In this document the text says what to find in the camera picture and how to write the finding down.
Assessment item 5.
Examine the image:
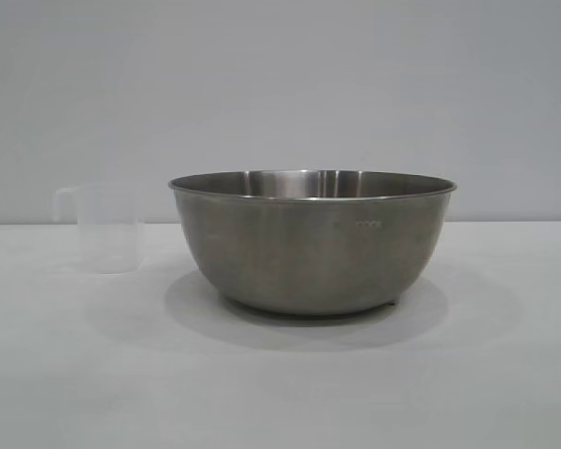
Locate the stainless steel mixing bowl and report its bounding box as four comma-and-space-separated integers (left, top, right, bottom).
167, 168, 459, 315

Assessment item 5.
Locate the translucent plastic measuring cup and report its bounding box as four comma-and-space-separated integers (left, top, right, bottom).
51, 182, 147, 275

